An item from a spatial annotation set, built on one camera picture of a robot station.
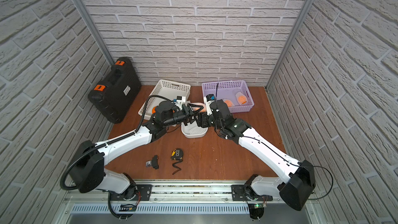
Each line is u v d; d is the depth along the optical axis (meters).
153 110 1.00
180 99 0.74
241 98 1.06
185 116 0.68
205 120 0.65
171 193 0.76
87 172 0.42
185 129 0.94
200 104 0.73
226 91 1.18
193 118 0.70
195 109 0.71
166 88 1.18
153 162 0.81
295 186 0.38
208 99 0.65
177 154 0.83
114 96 0.92
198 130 0.90
